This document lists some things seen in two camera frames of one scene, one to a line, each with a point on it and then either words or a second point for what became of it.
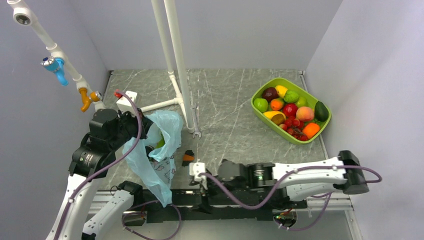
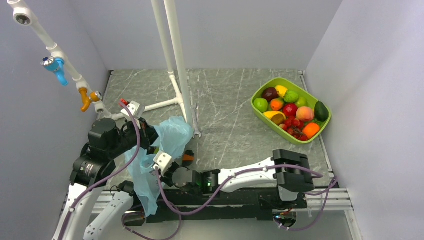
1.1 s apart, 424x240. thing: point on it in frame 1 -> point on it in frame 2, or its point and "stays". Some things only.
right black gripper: x=209 y=190 -> x=165 y=178
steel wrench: x=196 y=132 stays
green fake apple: x=261 y=104 stays
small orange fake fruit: x=277 y=104 stays
